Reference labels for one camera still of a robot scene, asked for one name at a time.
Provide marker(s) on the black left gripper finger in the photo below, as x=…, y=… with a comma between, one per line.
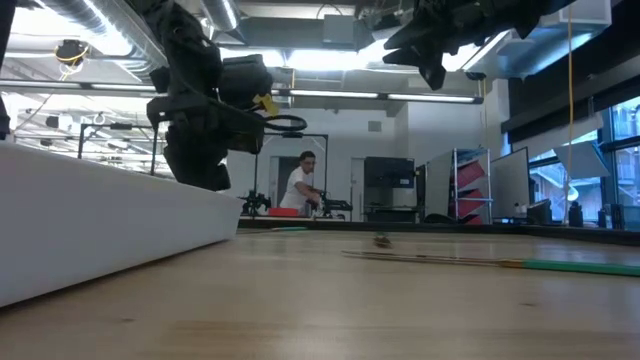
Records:
x=195, y=160
x=246, y=135

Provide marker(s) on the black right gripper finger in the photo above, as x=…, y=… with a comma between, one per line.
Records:
x=425, y=37
x=425, y=54

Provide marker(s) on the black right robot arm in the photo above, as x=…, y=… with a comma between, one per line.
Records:
x=540, y=15

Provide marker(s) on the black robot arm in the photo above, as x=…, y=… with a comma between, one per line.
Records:
x=255, y=202
x=335, y=205

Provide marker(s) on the person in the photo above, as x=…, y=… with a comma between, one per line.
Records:
x=300, y=182

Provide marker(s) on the long linear ceiling light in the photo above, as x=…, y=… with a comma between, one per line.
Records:
x=350, y=94

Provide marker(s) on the red box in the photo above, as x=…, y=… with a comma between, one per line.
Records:
x=283, y=211

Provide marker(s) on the wooden workbench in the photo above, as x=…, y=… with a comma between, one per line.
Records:
x=260, y=219

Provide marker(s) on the grey ceiling unit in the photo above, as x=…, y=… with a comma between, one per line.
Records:
x=340, y=27

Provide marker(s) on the white plastic cutlery tray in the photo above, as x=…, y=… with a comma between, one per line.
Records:
x=100, y=225

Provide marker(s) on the black cabinet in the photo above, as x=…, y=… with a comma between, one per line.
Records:
x=390, y=172

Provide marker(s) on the silver shelf rack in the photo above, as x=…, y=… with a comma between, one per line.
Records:
x=455, y=175

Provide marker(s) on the red storage bin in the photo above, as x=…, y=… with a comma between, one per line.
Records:
x=470, y=175
x=470, y=202
x=475, y=220

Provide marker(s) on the grey partition panel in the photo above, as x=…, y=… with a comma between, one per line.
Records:
x=439, y=185

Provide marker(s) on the white hanging shade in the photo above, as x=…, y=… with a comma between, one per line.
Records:
x=582, y=160

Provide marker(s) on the black monitor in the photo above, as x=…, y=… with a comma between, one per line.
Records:
x=540, y=212

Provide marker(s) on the black bottle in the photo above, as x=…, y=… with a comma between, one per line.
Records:
x=576, y=215

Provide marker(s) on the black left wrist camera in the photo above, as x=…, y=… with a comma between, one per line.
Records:
x=245, y=80

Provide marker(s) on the black metal station frame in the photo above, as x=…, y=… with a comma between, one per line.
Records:
x=326, y=160

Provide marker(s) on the silver round air duct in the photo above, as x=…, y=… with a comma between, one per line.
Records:
x=220, y=12

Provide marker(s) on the grey wall vent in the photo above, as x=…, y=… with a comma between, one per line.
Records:
x=374, y=126

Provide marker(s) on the black gantry frame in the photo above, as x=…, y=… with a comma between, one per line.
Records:
x=80, y=145

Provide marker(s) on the black ceiling camera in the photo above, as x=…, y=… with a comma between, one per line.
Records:
x=70, y=52

